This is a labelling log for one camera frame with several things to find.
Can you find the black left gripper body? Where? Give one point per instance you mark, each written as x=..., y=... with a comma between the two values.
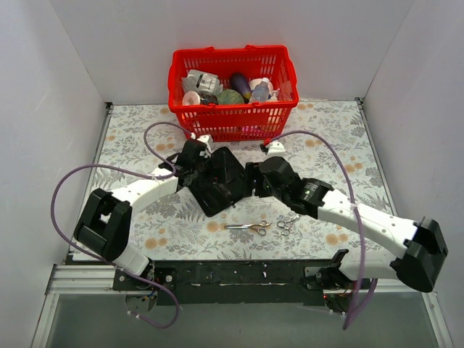
x=209, y=177

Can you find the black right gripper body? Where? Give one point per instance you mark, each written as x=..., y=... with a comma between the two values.
x=257, y=180

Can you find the black zip tool case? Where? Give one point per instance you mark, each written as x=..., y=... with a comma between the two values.
x=228, y=174

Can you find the silver straight hair scissors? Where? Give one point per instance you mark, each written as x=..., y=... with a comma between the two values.
x=285, y=225

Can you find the silver thinning scissors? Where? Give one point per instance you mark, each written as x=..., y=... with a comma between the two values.
x=260, y=228

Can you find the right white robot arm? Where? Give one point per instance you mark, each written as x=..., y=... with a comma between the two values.
x=412, y=252

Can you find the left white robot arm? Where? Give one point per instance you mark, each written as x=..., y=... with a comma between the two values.
x=104, y=224

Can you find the red plastic shopping basket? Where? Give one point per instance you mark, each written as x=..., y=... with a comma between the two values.
x=235, y=122

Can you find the floral table mat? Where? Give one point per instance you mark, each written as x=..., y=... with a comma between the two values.
x=226, y=217

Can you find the white paper cup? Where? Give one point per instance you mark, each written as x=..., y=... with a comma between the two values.
x=191, y=98

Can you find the green round melon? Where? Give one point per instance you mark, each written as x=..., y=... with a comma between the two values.
x=230, y=97

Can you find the white pump bottle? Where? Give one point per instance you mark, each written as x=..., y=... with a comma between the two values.
x=273, y=96

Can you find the clear plastic bottle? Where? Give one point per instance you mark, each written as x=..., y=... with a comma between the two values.
x=260, y=93

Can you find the crumpled silver foil pouch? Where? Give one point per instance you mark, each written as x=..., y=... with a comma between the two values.
x=202, y=82

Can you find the white bowl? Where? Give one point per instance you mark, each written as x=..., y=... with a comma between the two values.
x=255, y=82

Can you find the purple eggplant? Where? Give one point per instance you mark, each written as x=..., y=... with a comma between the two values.
x=239, y=82

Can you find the black table edge rail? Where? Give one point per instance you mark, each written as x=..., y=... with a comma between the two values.
x=234, y=282

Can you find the aluminium frame rail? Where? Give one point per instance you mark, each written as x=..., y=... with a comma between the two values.
x=86, y=278

